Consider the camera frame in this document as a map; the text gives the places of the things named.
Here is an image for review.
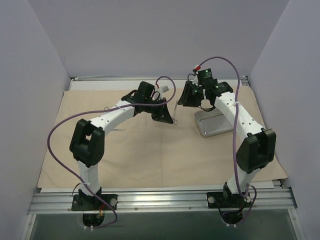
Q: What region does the stainless steel instrument tray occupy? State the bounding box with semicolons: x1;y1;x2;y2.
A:
194;110;233;138

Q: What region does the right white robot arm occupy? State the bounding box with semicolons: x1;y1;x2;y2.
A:
177;67;276;207

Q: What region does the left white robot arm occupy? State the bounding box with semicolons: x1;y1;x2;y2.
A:
69;81;174;210

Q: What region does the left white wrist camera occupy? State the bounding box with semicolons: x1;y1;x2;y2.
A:
155;85;169;94

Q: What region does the aluminium right side rail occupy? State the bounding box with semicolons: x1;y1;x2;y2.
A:
240;75;250;87

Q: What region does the aluminium rail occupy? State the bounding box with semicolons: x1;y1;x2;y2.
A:
240;75;250;87
28;183;297;214

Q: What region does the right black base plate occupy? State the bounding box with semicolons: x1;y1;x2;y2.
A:
206;191;252;209

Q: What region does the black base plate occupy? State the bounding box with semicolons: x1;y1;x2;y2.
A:
71;193;118;212
206;191;252;209

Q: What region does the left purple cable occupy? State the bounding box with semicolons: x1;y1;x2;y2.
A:
47;76;176;228

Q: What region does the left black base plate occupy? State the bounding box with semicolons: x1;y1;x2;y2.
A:
71;193;118;212

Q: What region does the aluminium front rail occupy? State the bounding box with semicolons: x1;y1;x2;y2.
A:
28;183;297;214

